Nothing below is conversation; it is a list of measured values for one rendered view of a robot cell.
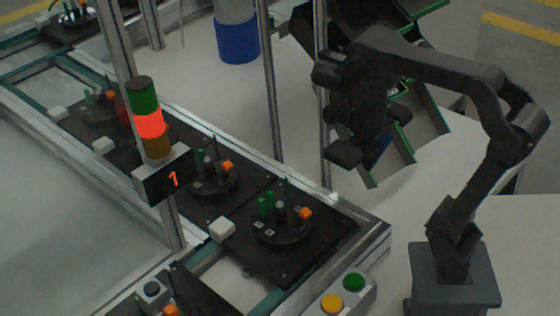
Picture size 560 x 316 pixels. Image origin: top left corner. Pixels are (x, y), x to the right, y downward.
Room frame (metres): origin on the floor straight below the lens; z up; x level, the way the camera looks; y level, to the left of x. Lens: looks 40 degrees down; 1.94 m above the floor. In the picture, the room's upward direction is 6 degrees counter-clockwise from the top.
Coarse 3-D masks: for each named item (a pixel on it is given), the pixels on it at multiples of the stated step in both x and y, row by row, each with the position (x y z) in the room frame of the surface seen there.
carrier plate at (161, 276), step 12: (180, 264) 0.83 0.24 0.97; (156, 276) 0.80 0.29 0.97; (180, 276) 0.79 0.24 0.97; (192, 276) 0.79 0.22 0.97; (168, 288) 0.77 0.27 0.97; (180, 288) 0.76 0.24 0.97; (192, 288) 0.76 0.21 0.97; (204, 288) 0.76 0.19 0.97; (132, 300) 0.75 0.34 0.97; (204, 300) 0.73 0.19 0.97; (216, 300) 0.72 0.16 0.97; (108, 312) 0.72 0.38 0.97; (120, 312) 0.72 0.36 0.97; (204, 312) 0.70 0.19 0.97; (216, 312) 0.69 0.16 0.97; (228, 312) 0.69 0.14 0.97; (240, 312) 0.69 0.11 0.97
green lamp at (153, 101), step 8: (152, 88) 0.86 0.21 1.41; (128, 96) 0.85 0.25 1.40; (136, 96) 0.84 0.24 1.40; (144, 96) 0.84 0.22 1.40; (152, 96) 0.85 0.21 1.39; (136, 104) 0.84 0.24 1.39; (144, 104) 0.84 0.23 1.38; (152, 104) 0.85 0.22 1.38; (136, 112) 0.84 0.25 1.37; (144, 112) 0.84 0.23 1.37; (152, 112) 0.84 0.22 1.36
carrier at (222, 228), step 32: (288, 192) 0.96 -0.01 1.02; (224, 224) 0.91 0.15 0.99; (256, 224) 0.89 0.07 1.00; (288, 224) 0.89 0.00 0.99; (320, 224) 0.90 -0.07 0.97; (352, 224) 0.89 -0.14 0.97; (256, 256) 0.83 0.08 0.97; (288, 256) 0.82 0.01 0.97; (320, 256) 0.82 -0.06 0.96; (288, 288) 0.75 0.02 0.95
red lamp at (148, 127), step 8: (160, 112) 0.86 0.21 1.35; (136, 120) 0.85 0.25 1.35; (144, 120) 0.84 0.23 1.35; (152, 120) 0.84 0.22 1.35; (160, 120) 0.85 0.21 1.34; (144, 128) 0.84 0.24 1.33; (152, 128) 0.84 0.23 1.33; (160, 128) 0.85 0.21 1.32; (144, 136) 0.84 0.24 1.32; (152, 136) 0.84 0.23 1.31
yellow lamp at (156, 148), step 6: (144, 138) 0.84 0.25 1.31; (156, 138) 0.84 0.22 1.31; (162, 138) 0.85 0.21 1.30; (144, 144) 0.84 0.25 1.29; (150, 144) 0.84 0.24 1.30; (156, 144) 0.84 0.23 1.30; (162, 144) 0.85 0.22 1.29; (168, 144) 0.86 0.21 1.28; (144, 150) 0.85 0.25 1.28; (150, 150) 0.84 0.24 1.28; (156, 150) 0.84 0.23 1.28; (162, 150) 0.84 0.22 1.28; (168, 150) 0.85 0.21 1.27; (150, 156) 0.84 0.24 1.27; (156, 156) 0.84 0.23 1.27; (162, 156) 0.84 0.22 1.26
